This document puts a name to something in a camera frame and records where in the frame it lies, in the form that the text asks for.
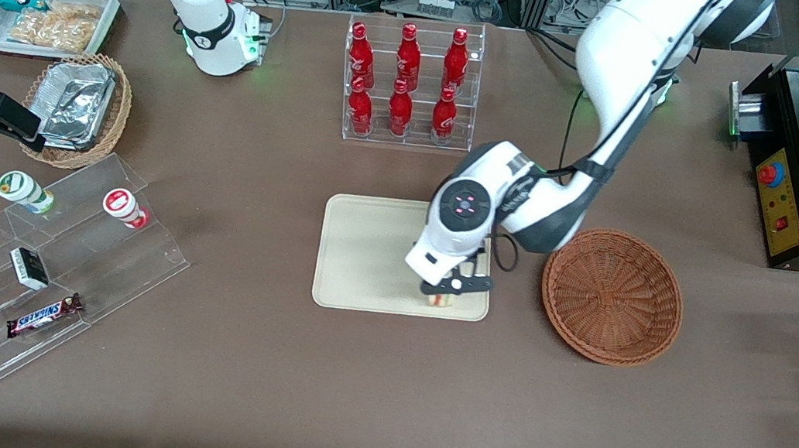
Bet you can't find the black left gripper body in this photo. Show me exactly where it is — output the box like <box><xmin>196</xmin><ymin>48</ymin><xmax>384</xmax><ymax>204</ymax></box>
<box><xmin>419</xmin><ymin>247</ymin><xmax>499</xmax><ymax>305</ymax></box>

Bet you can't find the light oval wicker basket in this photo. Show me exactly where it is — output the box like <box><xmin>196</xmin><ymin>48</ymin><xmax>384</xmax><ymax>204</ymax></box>
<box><xmin>14</xmin><ymin>44</ymin><xmax>139</xmax><ymax>177</ymax></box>

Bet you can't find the beige plastic tray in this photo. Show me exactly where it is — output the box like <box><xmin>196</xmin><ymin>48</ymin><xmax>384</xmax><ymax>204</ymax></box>
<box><xmin>310</xmin><ymin>185</ymin><xmax>503</xmax><ymax>330</ymax></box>

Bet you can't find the brown round wicker basket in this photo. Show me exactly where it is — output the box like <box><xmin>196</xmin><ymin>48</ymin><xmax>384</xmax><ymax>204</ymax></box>
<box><xmin>531</xmin><ymin>221</ymin><xmax>694</xmax><ymax>374</ymax></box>

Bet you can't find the green lid yogurt cup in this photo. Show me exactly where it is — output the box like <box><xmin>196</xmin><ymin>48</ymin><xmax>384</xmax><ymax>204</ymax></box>
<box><xmin>0</xmin><ymin>168</ymin><xmax>60</xmax><ymax>217</ymax></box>

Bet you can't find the aluminium foil container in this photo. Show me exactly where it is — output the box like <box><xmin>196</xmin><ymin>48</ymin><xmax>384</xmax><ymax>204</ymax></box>
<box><xmin>36</xmin><ymin>76</ymin><xmax>115</xmax><ymax>155</ymax></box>
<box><xmin>43</xmin><ymin>56</ymin><xmax>119</xmax><ymax>96</ymax></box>

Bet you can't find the clear bag of chips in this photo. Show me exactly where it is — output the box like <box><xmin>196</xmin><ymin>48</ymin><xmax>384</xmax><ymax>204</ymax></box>
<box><xmin>6</xmin><ymin>0</ymin><xmax>104</xmax><ymax>56</ymax></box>

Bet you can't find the red lid yogurt cup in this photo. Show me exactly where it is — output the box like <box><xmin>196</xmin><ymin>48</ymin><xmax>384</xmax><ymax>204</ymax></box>
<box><xmin>99</xmin><ymin>186</ymin><xmax>155</xmax><ymax>232</ymax></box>

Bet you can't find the teal snack packet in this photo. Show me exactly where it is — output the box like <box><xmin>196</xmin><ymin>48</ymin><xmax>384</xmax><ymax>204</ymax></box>
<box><xmin>0</xmin><ymin>0</ymin><xmax>53</xmax><ymax>19</ymax></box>

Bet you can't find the small black box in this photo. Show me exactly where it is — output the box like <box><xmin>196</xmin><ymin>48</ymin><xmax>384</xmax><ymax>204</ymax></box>
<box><xmin>5</xmin><ymin>245</ymin><xmax>55</xmax><ymax>293</ymax></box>

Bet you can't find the clear acrylic stepped stand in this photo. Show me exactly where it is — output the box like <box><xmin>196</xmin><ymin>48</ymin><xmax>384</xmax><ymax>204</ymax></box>
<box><xmin>0</xmin><ymin>137</ymin><xmax>205</xmax><ymax>440</ymax></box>

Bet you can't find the clear acrylic bottle rack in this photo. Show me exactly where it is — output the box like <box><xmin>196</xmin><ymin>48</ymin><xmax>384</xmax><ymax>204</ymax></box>
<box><xmin>332</xmin><ymin>6</ymin><xmax>489</xmax><ymax>158</ymax></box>

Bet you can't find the red cola bottle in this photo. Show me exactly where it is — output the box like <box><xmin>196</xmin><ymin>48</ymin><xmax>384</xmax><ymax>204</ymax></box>
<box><xmin>427</xmin><ymin>85</ymin><xmax>461</xmax><ymax>149</ymax></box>
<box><xmin>343</xmin><ymin>20</ymin><xmax>382</xmax><ymax>90</ymax></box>
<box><xmin>439</xmin><ymin>26</ymin><xmax>474</xmax><ymax>95</ymax></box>
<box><xmin>344</xmin><ymin>75</ymin><xmax>379</xmax><ymax>138</ymax></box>
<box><xmin>393</xmin><ymin>21</ymin><xmax>427</xmax><ymax>91</ymax></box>
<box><xmin>384</xmin><ymin>77</ymin><xmax>418</xmax><ymax>139</ymax></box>

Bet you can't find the Snickers chocolate bar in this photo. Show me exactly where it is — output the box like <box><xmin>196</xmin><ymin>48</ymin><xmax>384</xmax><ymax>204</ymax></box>
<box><xmin>4</xmin><ymin>284</ymin><xmax>86</xmax><ymax>349</ymax></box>

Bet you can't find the white power strip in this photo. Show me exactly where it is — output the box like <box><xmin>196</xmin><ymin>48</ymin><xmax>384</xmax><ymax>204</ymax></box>
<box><xmin>416</xmin><ymin>0</ymin><xmax>457</xmax><ymax>19</ymax></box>

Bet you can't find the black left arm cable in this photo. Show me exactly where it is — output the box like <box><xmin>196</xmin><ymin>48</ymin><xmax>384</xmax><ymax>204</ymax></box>
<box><xmin>485</xmin><ymin>76</ymin><xmax>626</xmax><ymax>286</ymax></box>

